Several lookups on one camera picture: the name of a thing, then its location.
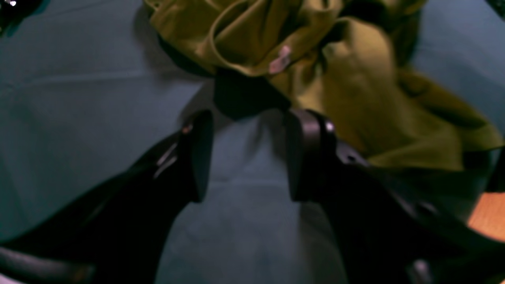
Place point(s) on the blue table cloth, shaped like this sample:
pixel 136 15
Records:
pixel 89 86

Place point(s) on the olive green t-shirt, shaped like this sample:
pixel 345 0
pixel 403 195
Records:
pixel 347 59

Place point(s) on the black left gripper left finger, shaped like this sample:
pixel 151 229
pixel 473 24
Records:
pixel 175 169

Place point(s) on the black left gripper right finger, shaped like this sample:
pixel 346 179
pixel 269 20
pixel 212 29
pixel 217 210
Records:
pixel 370 210

